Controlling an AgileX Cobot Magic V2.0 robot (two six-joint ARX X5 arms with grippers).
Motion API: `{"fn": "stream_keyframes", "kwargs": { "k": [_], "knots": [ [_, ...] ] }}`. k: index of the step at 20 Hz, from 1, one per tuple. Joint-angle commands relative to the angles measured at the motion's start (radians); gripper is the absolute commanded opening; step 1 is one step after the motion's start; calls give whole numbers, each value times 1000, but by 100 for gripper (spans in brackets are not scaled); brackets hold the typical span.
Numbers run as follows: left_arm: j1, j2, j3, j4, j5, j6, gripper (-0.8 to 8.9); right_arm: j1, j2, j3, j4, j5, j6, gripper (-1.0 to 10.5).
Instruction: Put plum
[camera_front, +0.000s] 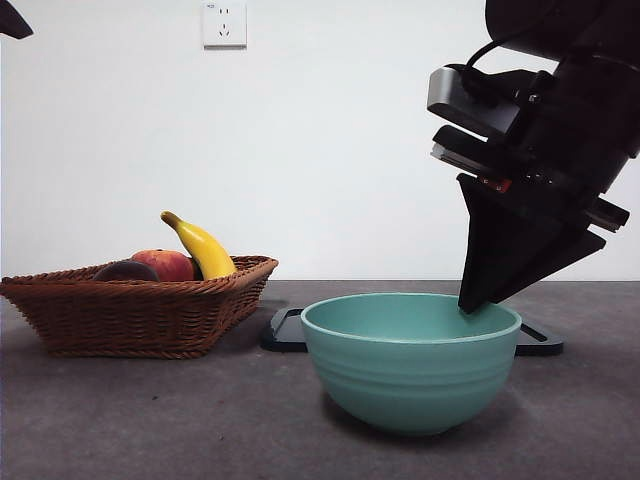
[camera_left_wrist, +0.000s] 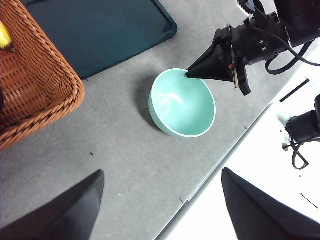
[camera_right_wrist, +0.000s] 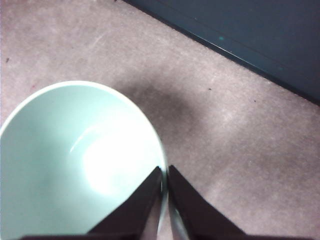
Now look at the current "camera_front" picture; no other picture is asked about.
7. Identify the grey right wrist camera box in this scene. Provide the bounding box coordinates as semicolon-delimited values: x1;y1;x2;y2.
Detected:
426;63;524;140

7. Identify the yellow banana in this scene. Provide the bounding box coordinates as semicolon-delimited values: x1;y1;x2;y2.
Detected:
159;210;238;282

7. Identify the dark purple plum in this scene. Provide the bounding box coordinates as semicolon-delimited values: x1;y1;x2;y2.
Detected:
92;259;160;283

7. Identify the black rectangular tray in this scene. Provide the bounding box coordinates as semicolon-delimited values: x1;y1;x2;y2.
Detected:
259;307;565;357

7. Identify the black camera cable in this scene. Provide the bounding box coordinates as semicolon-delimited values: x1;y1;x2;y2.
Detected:
462;32;531;99

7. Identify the white wall socket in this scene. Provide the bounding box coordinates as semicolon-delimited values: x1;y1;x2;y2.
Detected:
202;0;248;50

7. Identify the red orange peach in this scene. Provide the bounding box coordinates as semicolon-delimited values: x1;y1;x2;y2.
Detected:
130;248;196;283

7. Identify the brown wicker basket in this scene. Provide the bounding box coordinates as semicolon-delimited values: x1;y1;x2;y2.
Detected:
0;255;280;360

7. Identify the teal ribbed bowl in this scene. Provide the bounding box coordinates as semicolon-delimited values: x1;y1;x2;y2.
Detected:
300;293;523;437

